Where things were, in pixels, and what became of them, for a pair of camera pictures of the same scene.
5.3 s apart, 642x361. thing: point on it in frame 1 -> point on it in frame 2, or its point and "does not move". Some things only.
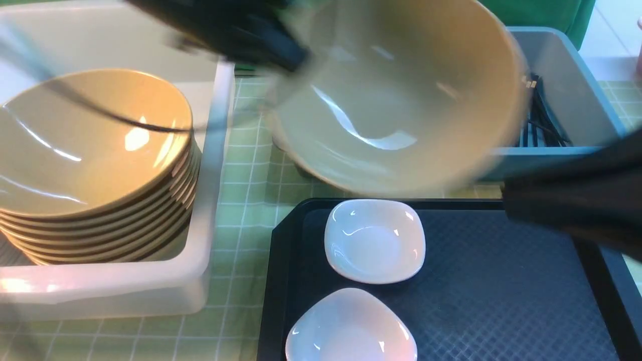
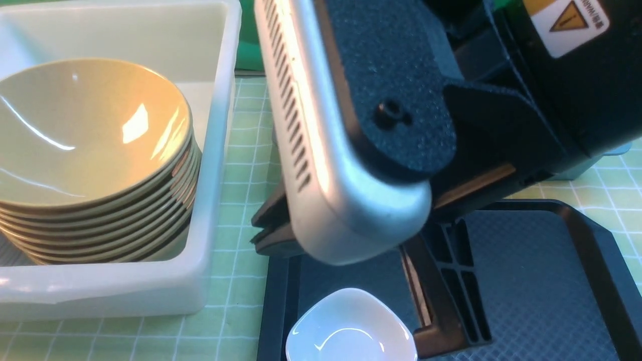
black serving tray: [493, 286] does not move
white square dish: [350, 324] does not move
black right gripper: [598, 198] -> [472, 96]
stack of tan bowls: [96, 166] does not move
